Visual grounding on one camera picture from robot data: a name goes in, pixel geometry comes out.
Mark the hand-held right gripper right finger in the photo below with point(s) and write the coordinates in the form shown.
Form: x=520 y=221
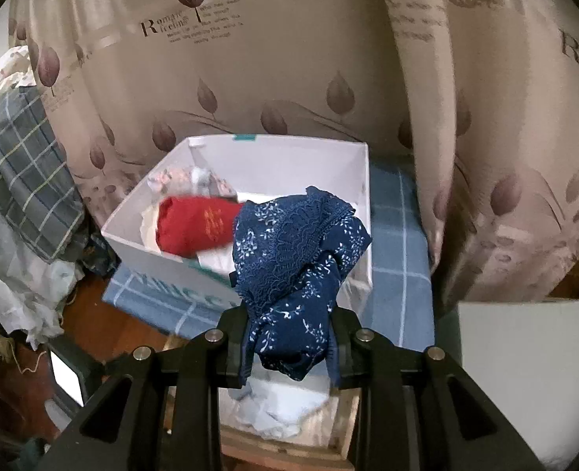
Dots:
x=341 y=353

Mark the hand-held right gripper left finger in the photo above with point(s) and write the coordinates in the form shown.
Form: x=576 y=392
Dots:
x=235 y=353

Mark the white and light blue garment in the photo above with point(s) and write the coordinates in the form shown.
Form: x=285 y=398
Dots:
x=279 y=412

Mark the navy floral lace underwear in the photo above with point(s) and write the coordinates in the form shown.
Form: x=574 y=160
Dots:
x=294 y=265

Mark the wooden drawer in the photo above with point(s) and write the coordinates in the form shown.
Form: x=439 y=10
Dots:
x=269 y=449

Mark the red underwear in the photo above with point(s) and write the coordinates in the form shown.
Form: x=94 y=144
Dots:
x=186 y=225

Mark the pale floral underwear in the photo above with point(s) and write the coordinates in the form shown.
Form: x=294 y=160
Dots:
x=171 y=179

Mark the white shoe box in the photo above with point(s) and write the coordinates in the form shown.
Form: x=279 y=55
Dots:
x=279 y=167

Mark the blue checked cloth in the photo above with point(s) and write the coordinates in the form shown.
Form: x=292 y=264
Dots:
x=397 y=255

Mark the lit phone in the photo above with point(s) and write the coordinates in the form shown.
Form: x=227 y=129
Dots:
x=66 y=378

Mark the white crumpled cloth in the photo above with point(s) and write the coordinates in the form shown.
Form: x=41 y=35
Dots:
x=24 y=284

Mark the plaid quilt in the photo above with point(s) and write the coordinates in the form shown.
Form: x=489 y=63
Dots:
x=24 y=171

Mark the white floral cloth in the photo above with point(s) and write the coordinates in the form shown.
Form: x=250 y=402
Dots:
x=9 y=71

